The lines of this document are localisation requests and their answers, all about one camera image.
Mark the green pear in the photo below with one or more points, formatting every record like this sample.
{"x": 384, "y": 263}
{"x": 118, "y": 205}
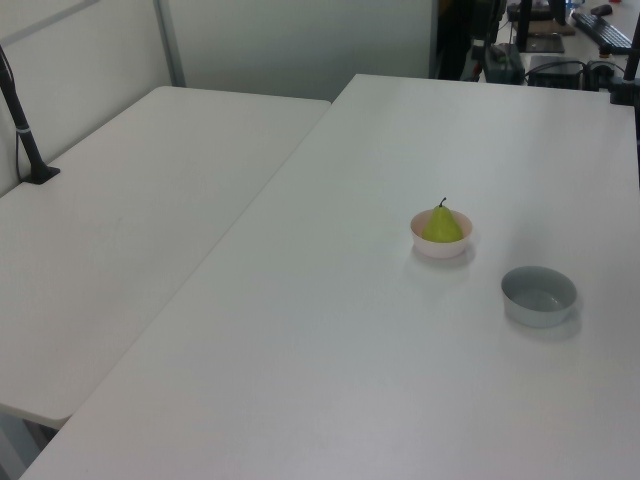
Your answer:
{"x": 441, "y": 227}

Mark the pink plastic bowl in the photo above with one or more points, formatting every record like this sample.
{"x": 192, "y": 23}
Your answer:
{"x": 440, "y": 250}

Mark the grey plastic bowl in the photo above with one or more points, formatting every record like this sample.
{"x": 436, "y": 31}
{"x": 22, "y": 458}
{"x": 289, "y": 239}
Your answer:
{"x": 535, "y": 315}

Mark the white side table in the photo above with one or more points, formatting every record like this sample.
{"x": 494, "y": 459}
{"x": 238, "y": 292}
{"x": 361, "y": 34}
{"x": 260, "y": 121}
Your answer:
{"x": 125, "y": 225}

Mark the dark tall background object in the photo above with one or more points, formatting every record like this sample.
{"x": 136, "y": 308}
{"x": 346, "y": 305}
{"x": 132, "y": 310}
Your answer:
{"x": 452, "y": 40}

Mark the black electronics box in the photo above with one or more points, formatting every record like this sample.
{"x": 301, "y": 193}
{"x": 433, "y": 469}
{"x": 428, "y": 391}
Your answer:
{"x": 555, "y": 77}

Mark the black monitor stand with base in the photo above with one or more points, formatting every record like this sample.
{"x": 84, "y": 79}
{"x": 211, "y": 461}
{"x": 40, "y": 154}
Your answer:
{"x": 525, "y": 25}

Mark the brown board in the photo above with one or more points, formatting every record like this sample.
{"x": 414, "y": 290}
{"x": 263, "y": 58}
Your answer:
{"x": 560, "y": 27}

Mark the black computer keyboard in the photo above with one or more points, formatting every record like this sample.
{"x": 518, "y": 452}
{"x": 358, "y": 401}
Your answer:
{"x": 605, "y": 32}

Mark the dark computer mouse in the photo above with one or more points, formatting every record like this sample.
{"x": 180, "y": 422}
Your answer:
{"x": 601, "y": 10}

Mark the aluminium corner partition post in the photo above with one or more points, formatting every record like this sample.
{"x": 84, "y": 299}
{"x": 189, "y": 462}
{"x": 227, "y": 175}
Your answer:
{"x": 172, "y": 50}

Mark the black camera pole with base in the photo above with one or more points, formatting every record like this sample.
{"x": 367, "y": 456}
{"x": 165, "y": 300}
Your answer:
{"x": 25, "y": 140}

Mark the black upright stand post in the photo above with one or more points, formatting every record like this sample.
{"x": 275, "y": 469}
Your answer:
{"x": 559, "y": 12}

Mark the black clamped camera mount pole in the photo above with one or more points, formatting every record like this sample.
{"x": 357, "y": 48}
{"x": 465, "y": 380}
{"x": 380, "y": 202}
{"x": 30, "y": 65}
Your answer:
{"x": 622, "y": 92}

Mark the grey partition rail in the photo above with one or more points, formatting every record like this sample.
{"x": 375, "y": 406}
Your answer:
{"x": 50, "y": 20}

